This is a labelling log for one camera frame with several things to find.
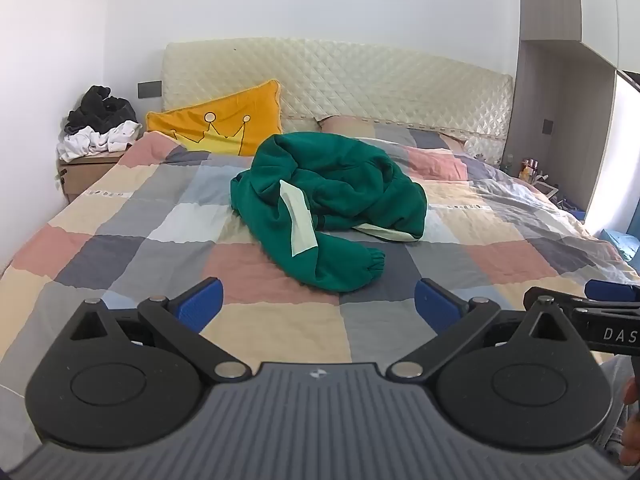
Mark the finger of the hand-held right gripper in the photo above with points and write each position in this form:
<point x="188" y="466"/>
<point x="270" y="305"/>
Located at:
<point x="569" y="303"/>
<point x="612" y="291"/>

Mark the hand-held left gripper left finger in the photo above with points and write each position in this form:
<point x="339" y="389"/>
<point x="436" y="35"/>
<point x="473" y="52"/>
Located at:
<point x="200" y="306"/>

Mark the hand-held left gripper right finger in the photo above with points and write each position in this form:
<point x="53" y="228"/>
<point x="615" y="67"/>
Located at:
<point x="436" y="306"/>

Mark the green sweatshirt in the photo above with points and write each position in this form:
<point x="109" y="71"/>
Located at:
<point x="340" y="175"/>

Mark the white clothes pile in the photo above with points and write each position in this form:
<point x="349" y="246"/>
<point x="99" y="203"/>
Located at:
<point x="95" y="142"/>

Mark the black clothes pile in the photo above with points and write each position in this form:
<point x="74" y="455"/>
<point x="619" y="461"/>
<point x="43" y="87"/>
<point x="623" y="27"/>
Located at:
<point x="100" y="107"/>

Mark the person's right hand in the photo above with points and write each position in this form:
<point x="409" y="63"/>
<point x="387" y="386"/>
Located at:
<point x="632" y="435"/>

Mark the blue covered chair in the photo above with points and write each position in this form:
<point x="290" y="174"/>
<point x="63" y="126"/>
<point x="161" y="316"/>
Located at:
<point x="622" y="250"/>

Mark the person's grey trousers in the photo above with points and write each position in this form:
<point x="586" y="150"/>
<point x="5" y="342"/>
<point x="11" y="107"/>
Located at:
<point x="612" y="400"/>

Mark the patchwork quilt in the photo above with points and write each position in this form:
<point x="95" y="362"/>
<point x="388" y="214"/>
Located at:
<point x="150" y="240"/>

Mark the blue niche tray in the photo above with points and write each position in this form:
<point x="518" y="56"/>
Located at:
<point x="577" y="212"/>

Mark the cluster of small bottles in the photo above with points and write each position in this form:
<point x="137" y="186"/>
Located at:
<point x="527" y="170"/>

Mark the yellow crown pillow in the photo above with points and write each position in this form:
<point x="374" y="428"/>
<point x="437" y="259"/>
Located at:
<point x="240" y="110"/>

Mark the patchwork pillow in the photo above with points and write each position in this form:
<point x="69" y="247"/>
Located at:
<point x="350" y="125"/>

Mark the cream quilted headboard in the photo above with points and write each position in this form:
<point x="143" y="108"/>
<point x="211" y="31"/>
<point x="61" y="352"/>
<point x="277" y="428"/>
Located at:
<point x="375" y="85"/>

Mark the grey wardrobe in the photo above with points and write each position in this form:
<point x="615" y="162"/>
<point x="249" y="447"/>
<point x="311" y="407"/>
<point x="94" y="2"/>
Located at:
<point x="550" y="10"/>

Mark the white photo frame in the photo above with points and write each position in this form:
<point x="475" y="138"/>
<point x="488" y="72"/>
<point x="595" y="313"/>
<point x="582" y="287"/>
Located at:
<point x="546" y="188"/>

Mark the niche wall switch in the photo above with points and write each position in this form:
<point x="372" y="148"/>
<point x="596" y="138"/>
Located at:
<point x="548" y="126"/>

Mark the dark wall switch plate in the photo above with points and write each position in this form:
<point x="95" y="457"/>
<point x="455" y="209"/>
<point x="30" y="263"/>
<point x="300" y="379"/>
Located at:
<point x="150" y="89"/>

